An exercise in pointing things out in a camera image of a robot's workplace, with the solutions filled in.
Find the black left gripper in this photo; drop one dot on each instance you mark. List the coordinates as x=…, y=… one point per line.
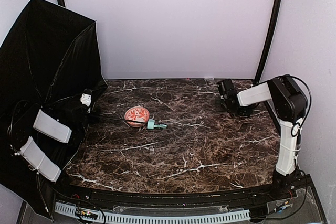
x=92, y=114

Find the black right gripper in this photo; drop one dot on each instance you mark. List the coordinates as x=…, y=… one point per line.
x=219, y=103

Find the black and mint umbrella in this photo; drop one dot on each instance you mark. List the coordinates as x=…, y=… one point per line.
x=49, y=54

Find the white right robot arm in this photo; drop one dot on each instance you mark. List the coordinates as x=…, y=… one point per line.
x=291, y=106

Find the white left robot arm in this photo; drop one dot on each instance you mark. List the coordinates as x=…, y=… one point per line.
x=48, y=137

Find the orange patterned ceramic bowl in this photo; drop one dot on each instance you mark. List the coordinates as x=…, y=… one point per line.
x=137, y=116

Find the grey slotted cable duct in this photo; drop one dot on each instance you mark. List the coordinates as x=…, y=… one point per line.
x=95, y=216

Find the black front table rail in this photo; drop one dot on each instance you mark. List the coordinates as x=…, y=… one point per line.
x=104, y=199

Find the black right corner post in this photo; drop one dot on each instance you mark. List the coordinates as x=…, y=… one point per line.
x=268, y=41

